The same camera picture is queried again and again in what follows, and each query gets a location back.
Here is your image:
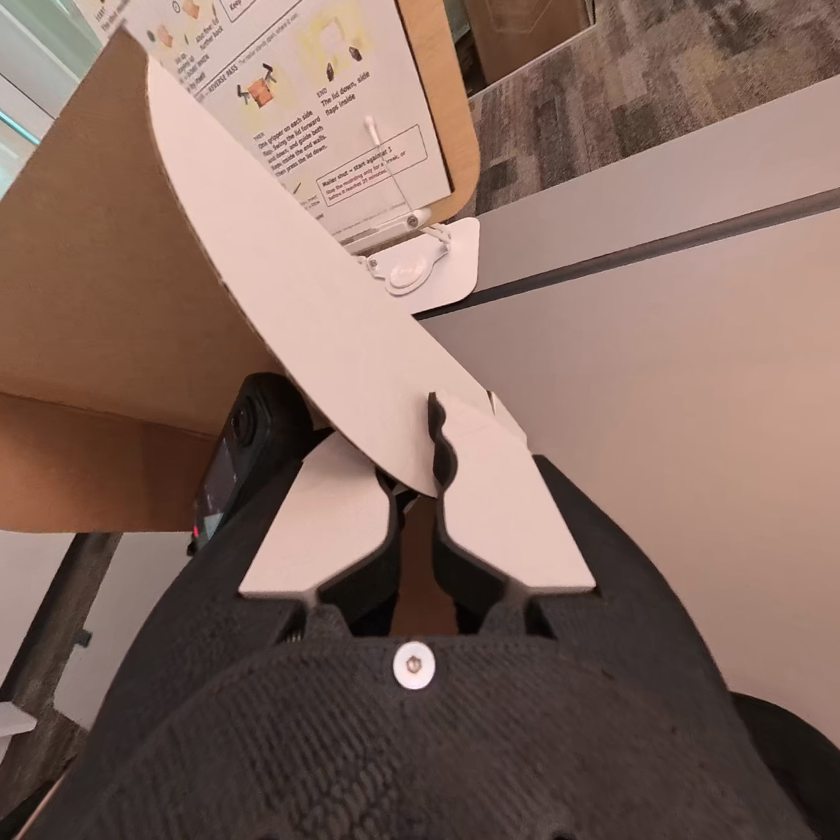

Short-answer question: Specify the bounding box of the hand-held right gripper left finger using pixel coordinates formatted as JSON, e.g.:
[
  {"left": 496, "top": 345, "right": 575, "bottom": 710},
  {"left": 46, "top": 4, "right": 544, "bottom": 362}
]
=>
[{"left": 238, "top": 430, "right": 403, "bottom": 603}]

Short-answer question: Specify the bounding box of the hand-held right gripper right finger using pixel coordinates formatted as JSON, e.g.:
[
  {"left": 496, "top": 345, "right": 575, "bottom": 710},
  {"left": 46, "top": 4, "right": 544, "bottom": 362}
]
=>
[{"left": 428, "top": 392, "right": 598, "bottom": 598}]

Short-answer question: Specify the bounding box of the white cardboard mailer box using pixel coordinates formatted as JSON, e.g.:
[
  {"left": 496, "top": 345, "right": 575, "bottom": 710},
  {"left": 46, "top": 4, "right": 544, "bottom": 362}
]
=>
[{"left": 0, "top": 29, "right": 527, "bottom": 534}]

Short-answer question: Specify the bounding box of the printed instruction sheet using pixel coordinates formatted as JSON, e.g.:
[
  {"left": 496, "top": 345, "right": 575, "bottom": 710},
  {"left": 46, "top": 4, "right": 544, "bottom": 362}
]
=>
[{"left": 72, "top": 0, "right": 455, "bottom": 242}]

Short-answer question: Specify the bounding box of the window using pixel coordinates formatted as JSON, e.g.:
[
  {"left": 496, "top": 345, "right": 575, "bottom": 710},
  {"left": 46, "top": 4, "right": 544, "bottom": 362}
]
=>
[{"left": 0, "top": 0, "right": 107, "bottom": 179}]

